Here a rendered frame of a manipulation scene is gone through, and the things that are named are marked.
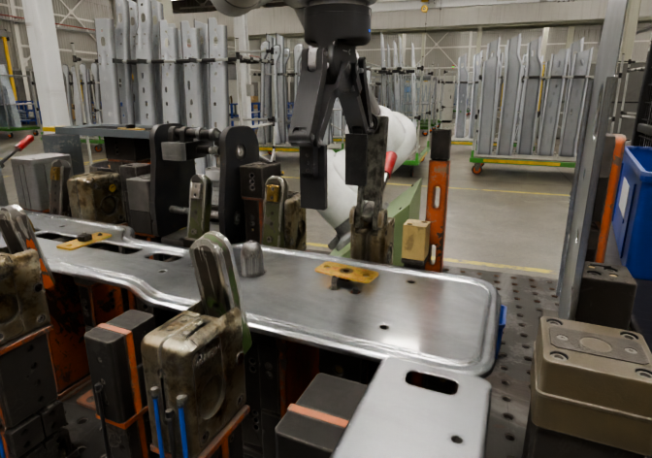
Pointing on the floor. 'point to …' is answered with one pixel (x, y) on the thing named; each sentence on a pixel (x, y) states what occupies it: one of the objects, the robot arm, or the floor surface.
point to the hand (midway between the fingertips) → (337, 186)
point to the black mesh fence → (644, 106)
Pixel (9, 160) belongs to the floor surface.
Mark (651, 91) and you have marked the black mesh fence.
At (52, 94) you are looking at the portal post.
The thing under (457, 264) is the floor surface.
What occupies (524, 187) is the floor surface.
